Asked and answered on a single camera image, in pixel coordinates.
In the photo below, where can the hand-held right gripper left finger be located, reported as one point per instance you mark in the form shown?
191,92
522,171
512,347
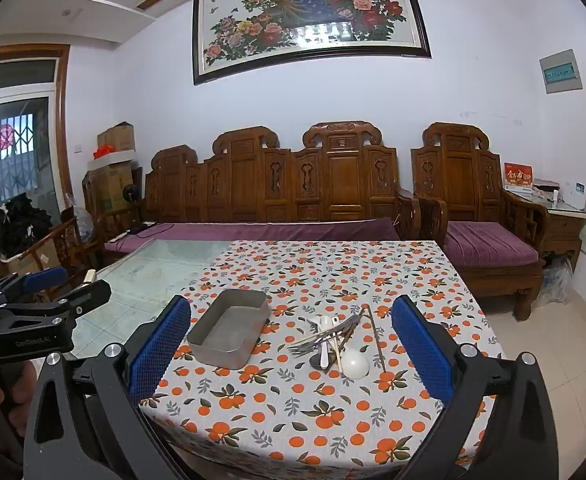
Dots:
160,350

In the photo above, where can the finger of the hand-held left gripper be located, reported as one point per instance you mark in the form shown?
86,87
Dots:
88,296
43,278

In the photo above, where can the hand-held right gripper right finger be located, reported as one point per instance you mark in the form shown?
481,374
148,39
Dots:
423,350

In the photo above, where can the dark wooden chopstick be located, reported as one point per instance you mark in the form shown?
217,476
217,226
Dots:
376,340
371,332

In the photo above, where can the metal tray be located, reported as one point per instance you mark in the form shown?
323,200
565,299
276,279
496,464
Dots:
223,330

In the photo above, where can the light bamboo chopstick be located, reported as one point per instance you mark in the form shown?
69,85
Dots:
344,360
339,353

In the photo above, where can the metal spoon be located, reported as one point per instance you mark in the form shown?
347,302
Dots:
317,360

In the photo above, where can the metal fork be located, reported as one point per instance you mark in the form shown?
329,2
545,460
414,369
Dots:
305,353
303,346

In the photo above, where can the open cardboard box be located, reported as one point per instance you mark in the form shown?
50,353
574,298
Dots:
33,260

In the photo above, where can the small wooden chair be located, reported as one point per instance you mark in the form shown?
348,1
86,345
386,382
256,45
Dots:
68,245

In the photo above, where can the black cloth pile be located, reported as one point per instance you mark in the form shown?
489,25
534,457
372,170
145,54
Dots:
18,225

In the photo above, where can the clear plastic bag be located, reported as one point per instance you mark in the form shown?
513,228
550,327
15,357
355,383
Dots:
80,225
555,280

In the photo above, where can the white round soup spoon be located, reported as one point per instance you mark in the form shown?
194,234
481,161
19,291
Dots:
356,363

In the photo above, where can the white plastic spoon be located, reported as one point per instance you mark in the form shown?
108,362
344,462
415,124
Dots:
326,322

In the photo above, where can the black fan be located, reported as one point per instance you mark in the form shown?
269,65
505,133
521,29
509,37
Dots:
132,192

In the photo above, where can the purple armchair cushion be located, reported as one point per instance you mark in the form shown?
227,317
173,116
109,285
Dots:
488,245

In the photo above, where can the orange-print tablecloth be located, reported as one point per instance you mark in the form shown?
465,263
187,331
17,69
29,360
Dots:
323,270

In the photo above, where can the red cloth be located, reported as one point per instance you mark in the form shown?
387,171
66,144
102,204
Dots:
104,151

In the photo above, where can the wooden framed window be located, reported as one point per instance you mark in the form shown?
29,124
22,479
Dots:
23,130

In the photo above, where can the small cardboard box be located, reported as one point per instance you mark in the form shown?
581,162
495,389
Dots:
118,137

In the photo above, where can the purple sofa cushion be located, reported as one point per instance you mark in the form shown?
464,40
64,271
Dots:
273,231

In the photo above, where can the wooden side table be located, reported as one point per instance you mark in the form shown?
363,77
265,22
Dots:
563,232

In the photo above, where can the carved wooden armchair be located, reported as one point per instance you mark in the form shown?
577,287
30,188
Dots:
460,170

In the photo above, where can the carved wooden sofa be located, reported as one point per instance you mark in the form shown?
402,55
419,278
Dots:
343,175

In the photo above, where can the red box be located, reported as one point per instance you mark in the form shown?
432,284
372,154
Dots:
518,175

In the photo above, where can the white appliance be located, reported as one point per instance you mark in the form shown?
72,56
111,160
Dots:
573,195

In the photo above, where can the framed peacock painting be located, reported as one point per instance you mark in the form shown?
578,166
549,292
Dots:
313,10

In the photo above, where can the grey wall electrical panel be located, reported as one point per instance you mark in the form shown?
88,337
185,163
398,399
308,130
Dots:
560,72

